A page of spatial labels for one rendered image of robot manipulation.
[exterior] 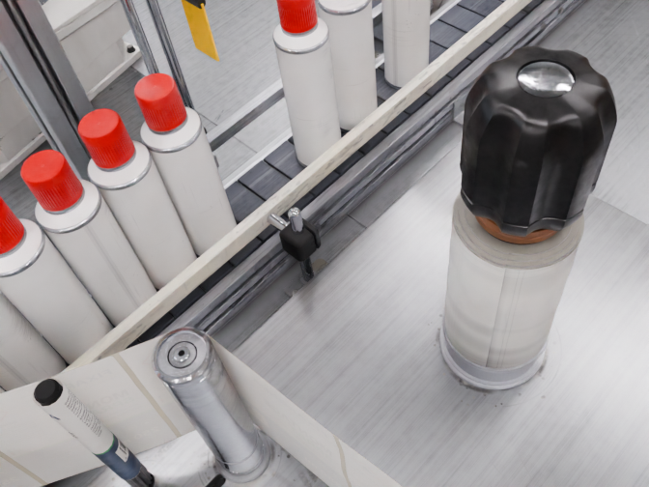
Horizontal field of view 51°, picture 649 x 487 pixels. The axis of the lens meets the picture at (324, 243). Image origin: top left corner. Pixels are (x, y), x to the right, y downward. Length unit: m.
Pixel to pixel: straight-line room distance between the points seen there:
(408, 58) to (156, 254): 0.36
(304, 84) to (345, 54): 0.06
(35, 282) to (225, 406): 0.18
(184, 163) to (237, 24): 0.49
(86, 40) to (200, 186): 0.40
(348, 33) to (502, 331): 0.33
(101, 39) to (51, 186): 0.48
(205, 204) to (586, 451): 0.38
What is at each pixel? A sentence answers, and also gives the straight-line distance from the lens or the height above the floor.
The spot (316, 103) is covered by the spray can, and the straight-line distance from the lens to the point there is 0.67.
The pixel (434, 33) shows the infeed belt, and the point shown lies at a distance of 0.90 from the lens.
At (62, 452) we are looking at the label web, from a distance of 0.55.
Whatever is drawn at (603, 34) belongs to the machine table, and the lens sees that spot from 1.00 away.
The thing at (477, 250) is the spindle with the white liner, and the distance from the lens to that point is 0.45.
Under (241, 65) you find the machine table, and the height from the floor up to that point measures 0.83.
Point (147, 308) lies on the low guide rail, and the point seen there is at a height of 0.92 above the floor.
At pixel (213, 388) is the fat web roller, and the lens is 0.44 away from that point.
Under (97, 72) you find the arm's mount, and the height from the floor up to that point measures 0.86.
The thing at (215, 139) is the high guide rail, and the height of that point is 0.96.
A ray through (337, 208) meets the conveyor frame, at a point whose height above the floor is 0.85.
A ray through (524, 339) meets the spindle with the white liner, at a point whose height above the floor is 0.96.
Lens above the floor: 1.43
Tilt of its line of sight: 54 degrees down
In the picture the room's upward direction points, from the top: 10 degrees counter-clockwise
